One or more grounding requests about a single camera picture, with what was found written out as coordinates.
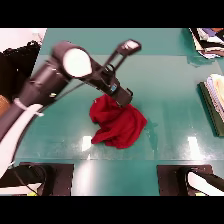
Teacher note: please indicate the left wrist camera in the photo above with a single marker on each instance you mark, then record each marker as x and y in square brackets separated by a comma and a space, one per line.
[131, 45]

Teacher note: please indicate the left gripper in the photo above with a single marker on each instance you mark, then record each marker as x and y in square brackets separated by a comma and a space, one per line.
[115, 88]

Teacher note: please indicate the dark green garment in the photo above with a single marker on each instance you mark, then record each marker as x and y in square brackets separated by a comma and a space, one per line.
[209, 110]

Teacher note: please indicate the black garment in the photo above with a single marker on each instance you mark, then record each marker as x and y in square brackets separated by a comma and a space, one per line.
[16, 66]

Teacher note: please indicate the red shirt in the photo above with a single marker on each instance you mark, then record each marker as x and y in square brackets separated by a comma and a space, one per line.
[118, 125]

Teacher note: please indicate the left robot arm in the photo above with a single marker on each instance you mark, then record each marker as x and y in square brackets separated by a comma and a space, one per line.
[43, 80]

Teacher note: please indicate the heap of clothes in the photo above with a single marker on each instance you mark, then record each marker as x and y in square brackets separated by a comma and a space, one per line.
[208, 41]

